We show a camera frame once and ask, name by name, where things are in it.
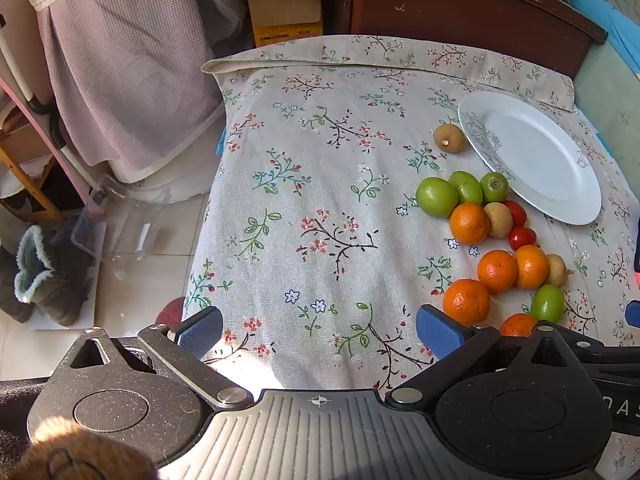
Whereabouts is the grey fleece boot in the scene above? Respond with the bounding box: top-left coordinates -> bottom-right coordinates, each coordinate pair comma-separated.
14,217 -> 94,327

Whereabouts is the white plate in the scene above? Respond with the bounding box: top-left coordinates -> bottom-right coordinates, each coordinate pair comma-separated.
458,91 -> 602,226

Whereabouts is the purple checkered cloth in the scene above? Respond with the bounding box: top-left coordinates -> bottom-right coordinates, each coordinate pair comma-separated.
28,0 -> 250,172

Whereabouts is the orange tangerine bottom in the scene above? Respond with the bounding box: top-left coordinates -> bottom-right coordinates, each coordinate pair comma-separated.
500,313 -> 538,337

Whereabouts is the cardboard box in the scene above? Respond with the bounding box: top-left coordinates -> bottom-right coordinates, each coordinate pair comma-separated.
247,0 -> 323,47

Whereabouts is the pink metal rack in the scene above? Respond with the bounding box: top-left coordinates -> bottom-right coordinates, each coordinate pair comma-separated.
0,14 -> 109,224

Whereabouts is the dark wooden cabinet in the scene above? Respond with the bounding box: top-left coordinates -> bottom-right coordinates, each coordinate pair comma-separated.
322,0 -> 608,77

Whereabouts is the blue cushion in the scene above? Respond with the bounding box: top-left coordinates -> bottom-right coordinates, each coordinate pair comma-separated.
565,0 -> 639,77

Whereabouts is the clear plastic container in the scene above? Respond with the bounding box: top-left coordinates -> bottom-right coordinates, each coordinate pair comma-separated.
70,174 -> 170,271

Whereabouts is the red cherry tomato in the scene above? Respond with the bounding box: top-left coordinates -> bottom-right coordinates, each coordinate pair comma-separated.
503,200 -> 527,228
508,226 -> 537,250

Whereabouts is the lone brown kiwi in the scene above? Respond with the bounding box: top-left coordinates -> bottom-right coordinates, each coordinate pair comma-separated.
433,124 -> 466,154

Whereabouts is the orange tangerine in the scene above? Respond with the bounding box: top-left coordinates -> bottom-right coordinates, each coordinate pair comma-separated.
514,245 -> 549,289
442,278 -> 490,326
500,313 -> 538,337
449,203 -> 490,245
477,250 -> 518,295

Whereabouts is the green sofa cushion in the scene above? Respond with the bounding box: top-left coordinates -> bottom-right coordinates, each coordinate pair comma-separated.
574,41 -> 640,196

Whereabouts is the floral tablecloth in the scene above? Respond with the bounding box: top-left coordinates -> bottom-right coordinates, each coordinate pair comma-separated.
182,36 -> 639,393

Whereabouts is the brown longan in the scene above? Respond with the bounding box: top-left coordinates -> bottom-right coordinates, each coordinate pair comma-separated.
546,254 -> 568,287
484,202 -> 513,240

